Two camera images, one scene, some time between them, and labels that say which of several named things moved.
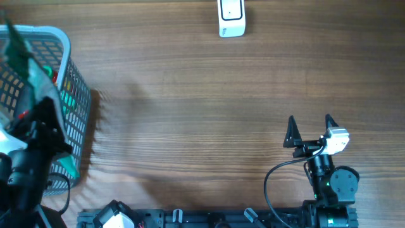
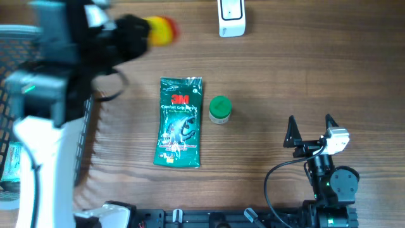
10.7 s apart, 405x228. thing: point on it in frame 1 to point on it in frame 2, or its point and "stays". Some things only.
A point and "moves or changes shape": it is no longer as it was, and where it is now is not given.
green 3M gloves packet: (38, 83) to (178, 139)
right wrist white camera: (336, 139) stays
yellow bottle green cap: (53, 75) moves or changes shape
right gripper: (293, 139) stays
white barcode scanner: (231, 18) stays
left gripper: (42, 132) to (130, 45)
